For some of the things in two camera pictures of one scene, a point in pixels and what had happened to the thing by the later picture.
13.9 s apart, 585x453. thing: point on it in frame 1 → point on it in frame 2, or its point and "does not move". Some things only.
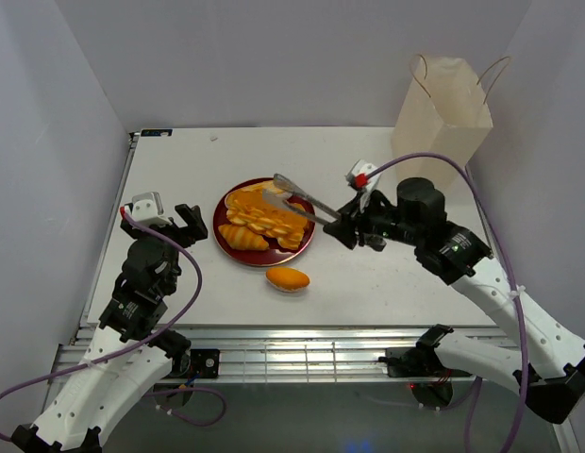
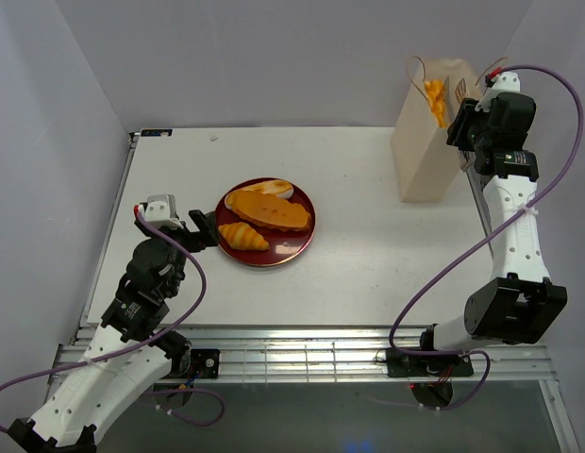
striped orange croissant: x=242 y=237 does not move
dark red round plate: x=275 y=254 does not move
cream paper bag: x=445 y=110 does not move
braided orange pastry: x=289 y=231 → x=435 y=92
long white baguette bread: x=268 y=187 does not move
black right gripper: x=344 y=229 → x=456 y=132
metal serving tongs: x=291 y=194 → x=462 y=96
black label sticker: x=153 y=132 does not move
